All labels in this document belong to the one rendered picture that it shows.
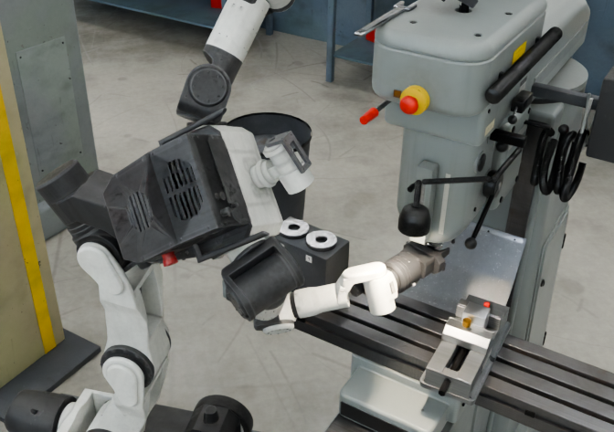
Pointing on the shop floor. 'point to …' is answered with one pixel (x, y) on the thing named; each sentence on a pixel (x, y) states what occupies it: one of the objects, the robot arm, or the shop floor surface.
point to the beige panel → (27, 273)
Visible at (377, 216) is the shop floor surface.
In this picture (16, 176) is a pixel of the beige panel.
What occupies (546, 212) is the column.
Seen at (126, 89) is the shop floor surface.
